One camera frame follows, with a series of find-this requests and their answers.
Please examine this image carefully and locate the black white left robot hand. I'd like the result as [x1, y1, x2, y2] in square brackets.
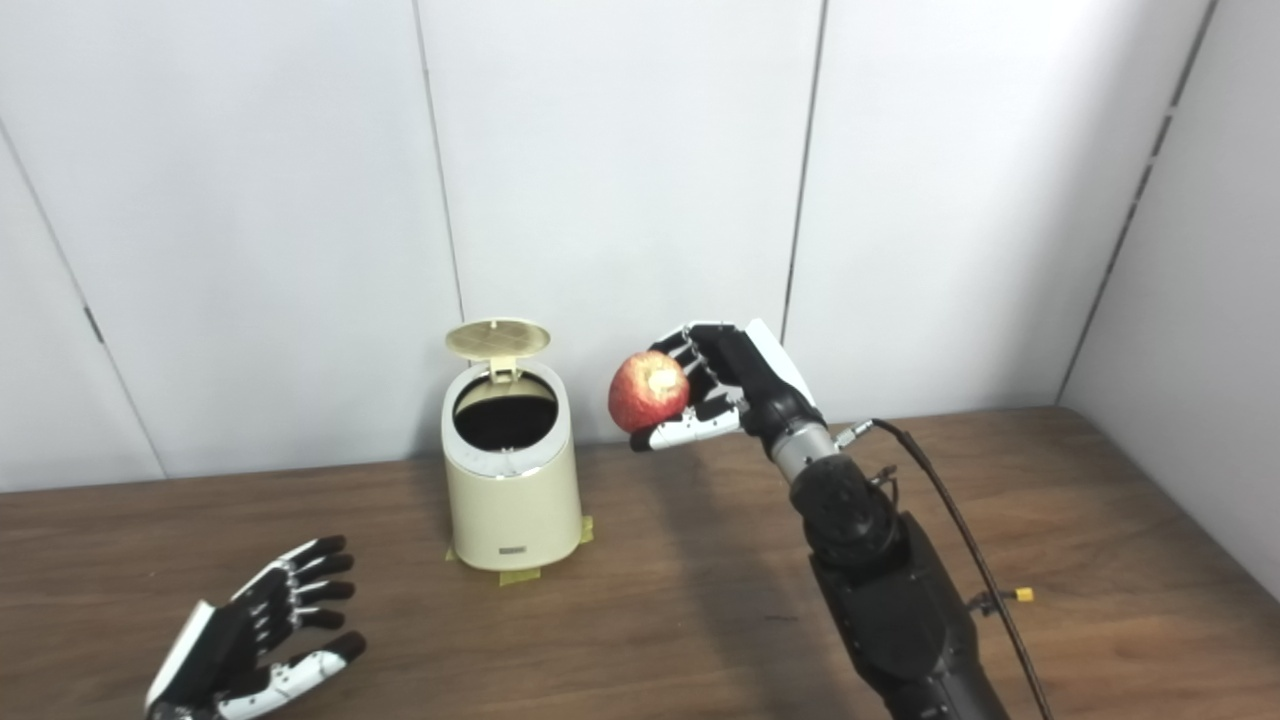
[145, 535, 368, 720]

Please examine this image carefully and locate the yellow cable connector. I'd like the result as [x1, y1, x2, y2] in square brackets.
[965, 587, 1036, 613]

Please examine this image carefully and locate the red apple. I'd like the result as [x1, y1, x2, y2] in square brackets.
[608, 350, 692, 434]

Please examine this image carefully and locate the cream round bin lid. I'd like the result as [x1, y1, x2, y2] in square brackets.
[445, 318, 552, 385]

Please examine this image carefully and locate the cream-colored bin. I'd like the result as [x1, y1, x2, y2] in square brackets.
[441, 360, 584, 572]

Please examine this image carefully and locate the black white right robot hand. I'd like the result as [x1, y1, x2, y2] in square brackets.
[630, 318, 831, 461]

